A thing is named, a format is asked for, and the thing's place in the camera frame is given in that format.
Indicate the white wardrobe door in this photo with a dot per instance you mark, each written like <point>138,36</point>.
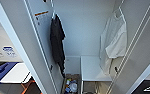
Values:
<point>27,43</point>
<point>137,53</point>

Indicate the wicker storage basket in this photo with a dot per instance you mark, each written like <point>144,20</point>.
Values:
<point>63,87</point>

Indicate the white inner cabinet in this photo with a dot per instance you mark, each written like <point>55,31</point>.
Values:
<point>94,70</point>

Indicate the white plastic bag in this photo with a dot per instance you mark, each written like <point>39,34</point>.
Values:
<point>73,87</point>

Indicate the black hanging garment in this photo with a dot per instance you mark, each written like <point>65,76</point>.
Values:
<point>57,43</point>

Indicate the white hanger of black garment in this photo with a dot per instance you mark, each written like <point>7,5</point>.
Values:
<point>53,11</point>

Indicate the blue and white wall sticker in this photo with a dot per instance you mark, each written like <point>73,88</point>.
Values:
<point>8,51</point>

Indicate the white hanger of shirt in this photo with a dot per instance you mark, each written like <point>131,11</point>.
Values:
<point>118,13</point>

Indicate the small black hook on door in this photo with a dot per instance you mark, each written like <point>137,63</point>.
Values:
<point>51,67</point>
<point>116,69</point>

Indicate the white board with black edge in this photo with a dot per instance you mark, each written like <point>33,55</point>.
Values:
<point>15,72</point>

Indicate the white wardrobe carcass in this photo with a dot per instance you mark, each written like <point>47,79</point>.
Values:
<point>84,33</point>

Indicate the orange and white door label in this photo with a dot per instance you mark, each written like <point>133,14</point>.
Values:
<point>41,17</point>

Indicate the white hanging shirt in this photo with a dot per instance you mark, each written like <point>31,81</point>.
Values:
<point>112,43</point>

